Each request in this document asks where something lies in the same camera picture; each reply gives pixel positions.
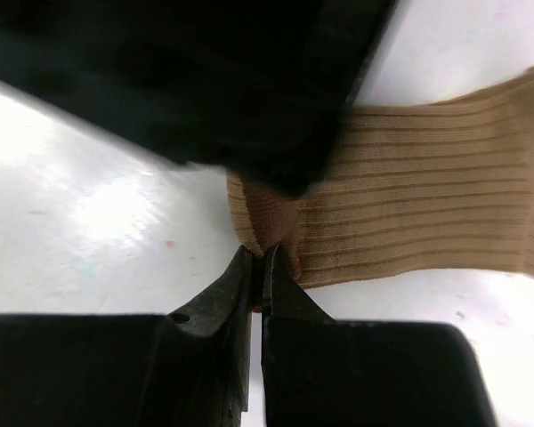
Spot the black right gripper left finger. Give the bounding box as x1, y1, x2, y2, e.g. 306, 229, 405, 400
168, 247, 253, 414

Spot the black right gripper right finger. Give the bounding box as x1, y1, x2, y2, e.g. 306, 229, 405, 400
261, 246, 333, 426

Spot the tan brown long sock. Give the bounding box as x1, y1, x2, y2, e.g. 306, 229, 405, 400
227, 68, 534, 288

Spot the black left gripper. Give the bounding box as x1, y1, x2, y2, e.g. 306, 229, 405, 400
0, 0, 398, 197

